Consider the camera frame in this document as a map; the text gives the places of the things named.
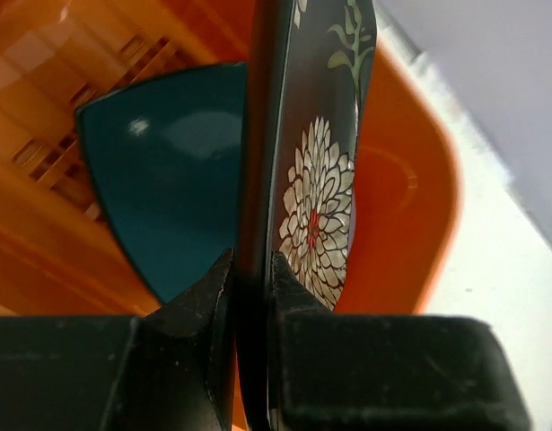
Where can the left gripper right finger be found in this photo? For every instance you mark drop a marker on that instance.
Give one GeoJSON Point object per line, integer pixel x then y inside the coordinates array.
{"type": "Point", "coordinates": [330, 371]}

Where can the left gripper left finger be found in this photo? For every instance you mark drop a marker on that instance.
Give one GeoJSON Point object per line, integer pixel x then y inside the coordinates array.
{"type": "Point", "coordinates": [179, 367]}

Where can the teal square plate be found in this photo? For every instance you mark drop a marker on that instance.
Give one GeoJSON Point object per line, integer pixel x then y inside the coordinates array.
{"type": "Point", "coordinates": [164, 156]}

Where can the black floral square plate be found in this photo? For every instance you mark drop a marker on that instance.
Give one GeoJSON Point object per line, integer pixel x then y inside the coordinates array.
{"type": "Point", "coordinates": [308, 75]}

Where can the orange plastic bin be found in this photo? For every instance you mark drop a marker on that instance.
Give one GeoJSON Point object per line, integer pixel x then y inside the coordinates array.
{"type": "Point", "coordinates": [56, 256]}

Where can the aluminium table frame rail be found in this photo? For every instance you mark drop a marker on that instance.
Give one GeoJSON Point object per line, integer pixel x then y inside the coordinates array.
{"type": "Point", "coordinates": [490, 64]}

